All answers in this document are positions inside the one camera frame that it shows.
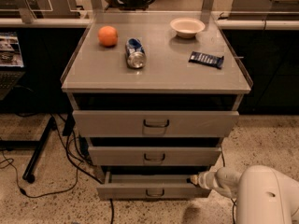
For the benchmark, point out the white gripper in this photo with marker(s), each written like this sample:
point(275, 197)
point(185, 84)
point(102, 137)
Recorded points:
point(209, 180)

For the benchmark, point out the grey bottom drawer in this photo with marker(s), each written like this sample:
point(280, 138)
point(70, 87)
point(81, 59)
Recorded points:
point(149, 187)

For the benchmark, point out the grey drawer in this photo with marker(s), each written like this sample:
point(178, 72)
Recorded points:
point(155, 123)
point(154, 156)
point(149, 187)

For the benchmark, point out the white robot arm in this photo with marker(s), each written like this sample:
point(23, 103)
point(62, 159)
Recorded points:
point(263, 195)

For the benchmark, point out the grey drawer cabinet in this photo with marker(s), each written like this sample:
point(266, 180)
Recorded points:
point(99, 79)

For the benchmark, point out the grey middle drawer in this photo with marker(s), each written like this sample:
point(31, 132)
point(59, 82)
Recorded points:
point(154, 156)

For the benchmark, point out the grey top drawer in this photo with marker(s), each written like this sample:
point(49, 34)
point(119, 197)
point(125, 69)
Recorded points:
point(155, 123)

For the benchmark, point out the dark blue snack bar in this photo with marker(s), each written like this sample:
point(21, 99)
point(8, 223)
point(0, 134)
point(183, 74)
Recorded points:
point(206, 59)

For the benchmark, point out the crushed blue soda can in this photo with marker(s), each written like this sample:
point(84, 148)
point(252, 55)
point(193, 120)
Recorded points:
point(135, 54)

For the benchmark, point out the white paper bowl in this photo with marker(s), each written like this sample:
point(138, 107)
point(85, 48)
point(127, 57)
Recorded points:
point(187, 27)

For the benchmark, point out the black table leg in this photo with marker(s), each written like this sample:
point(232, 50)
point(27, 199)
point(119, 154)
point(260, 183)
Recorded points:
point(35, 145)

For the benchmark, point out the orange fruit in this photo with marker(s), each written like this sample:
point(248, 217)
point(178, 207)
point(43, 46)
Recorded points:
point(108, 36)

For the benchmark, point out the laptop on left desk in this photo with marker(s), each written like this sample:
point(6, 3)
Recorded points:
point(12, 66)

